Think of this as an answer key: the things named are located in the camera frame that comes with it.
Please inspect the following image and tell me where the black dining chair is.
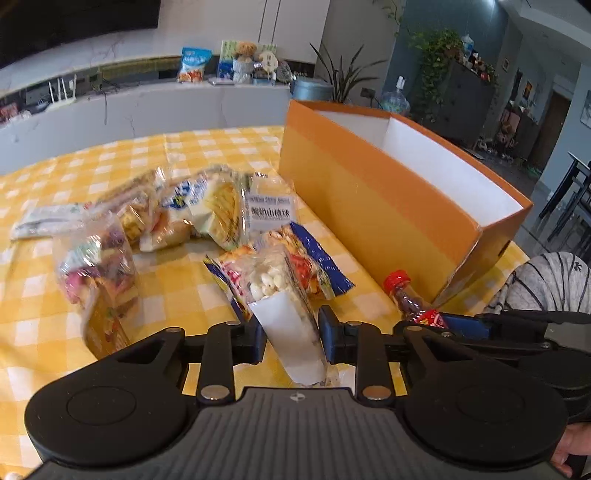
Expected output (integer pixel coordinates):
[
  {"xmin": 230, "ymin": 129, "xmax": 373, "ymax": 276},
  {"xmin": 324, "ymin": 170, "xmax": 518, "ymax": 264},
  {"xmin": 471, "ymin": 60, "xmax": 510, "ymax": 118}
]
[{"xmin": 538, "ymin": 151, "xmax": 590, "ymax": 242}]

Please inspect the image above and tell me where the potato sticks snack bag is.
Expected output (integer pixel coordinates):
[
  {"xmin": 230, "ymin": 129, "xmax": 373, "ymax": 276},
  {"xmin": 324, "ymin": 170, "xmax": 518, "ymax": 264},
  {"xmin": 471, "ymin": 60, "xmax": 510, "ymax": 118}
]
[{"xmin": 139, "ymin": 165, "xmax": 243, "ymax": 252}]

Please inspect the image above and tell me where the grey striped sleeve forearm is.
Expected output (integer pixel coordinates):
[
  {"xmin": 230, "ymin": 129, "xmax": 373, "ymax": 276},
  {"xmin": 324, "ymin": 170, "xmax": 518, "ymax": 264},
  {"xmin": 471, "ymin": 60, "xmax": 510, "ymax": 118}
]
[{"xmin": 483, "ymin": 252, "xmax": 591, "ymax": 314}]

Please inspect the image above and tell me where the green potted plant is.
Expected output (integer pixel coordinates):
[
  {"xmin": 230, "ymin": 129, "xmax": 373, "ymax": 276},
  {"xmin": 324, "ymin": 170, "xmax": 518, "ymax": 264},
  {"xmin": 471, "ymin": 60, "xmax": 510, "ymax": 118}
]
[{"xmin": 310, "ymin": 43, "xmax": 387, "ymax": 104}]

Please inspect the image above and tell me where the hanging ivy plant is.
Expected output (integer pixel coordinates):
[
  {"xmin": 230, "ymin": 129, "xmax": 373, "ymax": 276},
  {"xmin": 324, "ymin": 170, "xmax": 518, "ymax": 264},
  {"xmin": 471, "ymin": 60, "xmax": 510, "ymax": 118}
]
[{"xmin": 411, "ymin": 29, "xmax": 463, "ymax": 124}]

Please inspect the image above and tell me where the white wifi router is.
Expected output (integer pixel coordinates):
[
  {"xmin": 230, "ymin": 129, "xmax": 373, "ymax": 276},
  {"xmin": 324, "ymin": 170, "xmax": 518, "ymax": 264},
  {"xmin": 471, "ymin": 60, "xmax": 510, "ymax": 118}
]
[{"xmin": 47, "ymin": 75, "xmax": 77, "ymax": 111}]

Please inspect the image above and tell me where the yellow crispy snack bag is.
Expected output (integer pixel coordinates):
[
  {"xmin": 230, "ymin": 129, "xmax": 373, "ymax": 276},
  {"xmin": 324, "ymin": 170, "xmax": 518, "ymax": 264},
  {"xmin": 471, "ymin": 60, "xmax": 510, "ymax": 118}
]
[{"xmin": 92, "ymin": 168, "xmax": 165, "ymax": 245}]

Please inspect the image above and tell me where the orange cardboard box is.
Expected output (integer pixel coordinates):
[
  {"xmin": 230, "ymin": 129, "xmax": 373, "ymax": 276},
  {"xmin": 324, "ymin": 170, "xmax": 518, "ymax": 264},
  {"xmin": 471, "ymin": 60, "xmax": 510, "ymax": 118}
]
[{"xmin": 279, "ymin": 101, "xmax": 532, "ymax": 306}]

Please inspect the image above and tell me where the dark grey drawer cabinet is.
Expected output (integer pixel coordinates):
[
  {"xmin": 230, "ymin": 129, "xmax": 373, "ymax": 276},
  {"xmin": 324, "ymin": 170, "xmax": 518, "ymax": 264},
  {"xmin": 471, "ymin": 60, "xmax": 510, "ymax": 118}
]
[{"xmin": 429, "ymin": 63, "xmax": 495, "ymax": 147}]

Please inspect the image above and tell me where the white label snack bag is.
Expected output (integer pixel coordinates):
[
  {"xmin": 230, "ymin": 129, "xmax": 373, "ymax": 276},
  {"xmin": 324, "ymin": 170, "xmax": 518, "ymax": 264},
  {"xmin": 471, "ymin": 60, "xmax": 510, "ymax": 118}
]
[{"xmin": 242, "ymin": 172, "xmax": 297, "ymax": 239}]

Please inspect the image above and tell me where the white flat snack packet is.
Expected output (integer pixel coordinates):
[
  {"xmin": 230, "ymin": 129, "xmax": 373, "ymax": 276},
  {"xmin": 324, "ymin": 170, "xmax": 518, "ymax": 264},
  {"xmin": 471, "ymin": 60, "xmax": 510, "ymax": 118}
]
[{"xmin": 10, "ymin": 203, "xmax": 92, "ymax": 241}]

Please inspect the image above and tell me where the colourful candy bag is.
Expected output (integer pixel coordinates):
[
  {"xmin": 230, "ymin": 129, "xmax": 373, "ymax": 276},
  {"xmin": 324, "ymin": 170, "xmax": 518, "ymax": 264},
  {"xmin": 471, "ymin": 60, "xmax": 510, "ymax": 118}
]
[{"xmin": 53, "ymin": 213, "xmax": 140, "ymax": 359}]

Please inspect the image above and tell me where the red cap drink bottle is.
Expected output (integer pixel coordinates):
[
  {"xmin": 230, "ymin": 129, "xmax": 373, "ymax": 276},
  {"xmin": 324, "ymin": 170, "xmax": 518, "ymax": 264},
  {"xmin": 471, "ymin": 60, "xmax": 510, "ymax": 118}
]
[{"xmin": 384, "ymin": 270, "xmax": 448, "ymax": 329}]

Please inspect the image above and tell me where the grey round trash bin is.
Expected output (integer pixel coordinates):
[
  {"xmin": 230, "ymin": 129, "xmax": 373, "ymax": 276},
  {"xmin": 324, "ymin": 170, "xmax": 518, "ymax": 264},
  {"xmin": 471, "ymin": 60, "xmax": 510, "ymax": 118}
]
[{"xmin": 290, "ymin": 77, "xmax": 332, "ymax": 101}]

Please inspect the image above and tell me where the water jug with pump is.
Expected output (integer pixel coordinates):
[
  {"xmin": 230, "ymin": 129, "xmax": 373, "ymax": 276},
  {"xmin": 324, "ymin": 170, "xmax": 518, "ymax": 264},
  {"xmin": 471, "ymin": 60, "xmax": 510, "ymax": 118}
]
[{"xmin": 380, "ymin": 76, "xmax": 411, "ymax": 116}]

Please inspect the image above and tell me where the white marble tv cabinet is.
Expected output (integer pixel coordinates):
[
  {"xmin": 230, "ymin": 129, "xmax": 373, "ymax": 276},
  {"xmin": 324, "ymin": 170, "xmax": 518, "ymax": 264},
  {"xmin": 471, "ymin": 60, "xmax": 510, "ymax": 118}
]
[{"xmin": 0, "ymin": 80, "xmax": 297, "ymax": 176}]

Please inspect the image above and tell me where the black television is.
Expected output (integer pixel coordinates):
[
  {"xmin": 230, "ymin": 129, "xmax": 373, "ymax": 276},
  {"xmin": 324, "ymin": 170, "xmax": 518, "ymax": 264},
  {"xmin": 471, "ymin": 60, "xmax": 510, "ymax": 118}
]
[{"xmin": 1, "ymin": 0, "xmax": 161, "ymax": 67}]

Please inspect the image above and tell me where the teddy bear toy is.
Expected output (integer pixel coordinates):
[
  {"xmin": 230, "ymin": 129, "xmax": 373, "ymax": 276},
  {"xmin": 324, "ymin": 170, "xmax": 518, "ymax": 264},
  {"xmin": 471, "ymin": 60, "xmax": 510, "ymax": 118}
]
[{"xmin": 232, "ymin": 42, "xmax": 257, "ymax": 84}]

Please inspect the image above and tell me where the blue snack bag on cabinet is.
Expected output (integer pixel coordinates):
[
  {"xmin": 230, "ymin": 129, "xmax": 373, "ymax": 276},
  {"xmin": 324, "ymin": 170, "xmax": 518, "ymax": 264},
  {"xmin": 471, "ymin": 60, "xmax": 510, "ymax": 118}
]
[{"xmin": 177, "ymin": 47, "xmax": 212, "ymax": 83}]

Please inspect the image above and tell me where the right hand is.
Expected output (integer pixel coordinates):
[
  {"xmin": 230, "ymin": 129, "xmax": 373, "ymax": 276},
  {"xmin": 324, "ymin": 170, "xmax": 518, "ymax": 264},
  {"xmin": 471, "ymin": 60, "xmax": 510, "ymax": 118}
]
[{"xmin": 550, "ymin": 423, "xmax": 591, "ymax": 478}]

